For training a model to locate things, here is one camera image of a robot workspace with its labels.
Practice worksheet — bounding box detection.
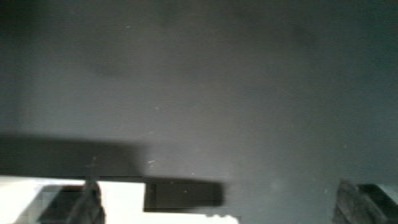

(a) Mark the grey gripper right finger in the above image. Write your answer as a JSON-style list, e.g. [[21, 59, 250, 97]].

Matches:
[[331, 180, 398, 224]]

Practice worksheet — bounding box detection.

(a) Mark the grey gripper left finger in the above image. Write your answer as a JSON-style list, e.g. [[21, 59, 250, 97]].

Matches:
[[65, 159, 104, 224]]

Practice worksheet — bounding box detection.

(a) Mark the white chair seat frame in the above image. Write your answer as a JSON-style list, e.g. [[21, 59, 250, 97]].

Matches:
[[0, 176, 239, 224]]

